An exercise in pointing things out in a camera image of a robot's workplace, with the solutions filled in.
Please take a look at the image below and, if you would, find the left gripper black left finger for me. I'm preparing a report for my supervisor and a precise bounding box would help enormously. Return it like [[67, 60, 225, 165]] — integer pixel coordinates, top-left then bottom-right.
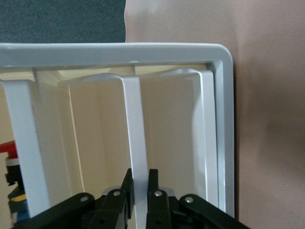
[[13, 167, 134, 229]]

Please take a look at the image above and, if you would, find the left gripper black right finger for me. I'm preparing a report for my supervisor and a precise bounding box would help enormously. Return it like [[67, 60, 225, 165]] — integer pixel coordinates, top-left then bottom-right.
[[145, 168, 252, 229]]

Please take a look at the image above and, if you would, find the red push button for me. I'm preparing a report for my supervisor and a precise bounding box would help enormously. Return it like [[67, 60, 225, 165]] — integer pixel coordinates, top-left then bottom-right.
[[0, 140, 31, 227]]

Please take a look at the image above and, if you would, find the white drawer cabinet frame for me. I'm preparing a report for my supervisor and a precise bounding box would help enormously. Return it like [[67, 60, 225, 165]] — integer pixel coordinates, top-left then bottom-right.
[[0, 42, 235, 219]]

